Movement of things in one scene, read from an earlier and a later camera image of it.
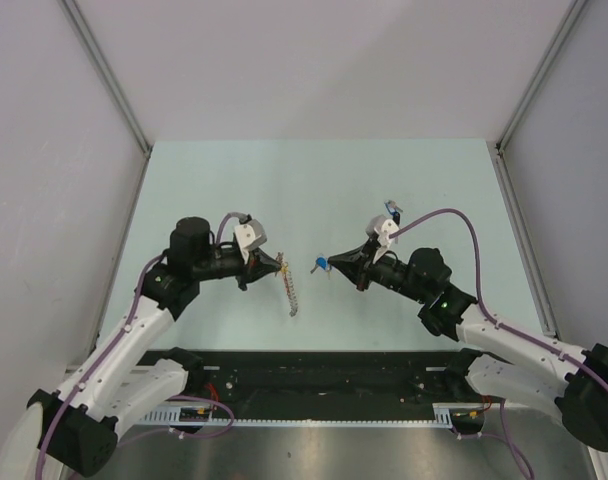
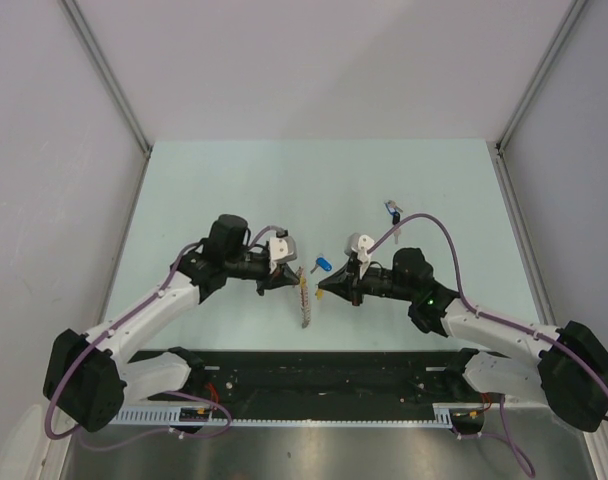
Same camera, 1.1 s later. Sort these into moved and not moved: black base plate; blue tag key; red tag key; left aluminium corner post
Moved: red tag key
Not moved: blue tag key; left aluminium corner post; black base plate
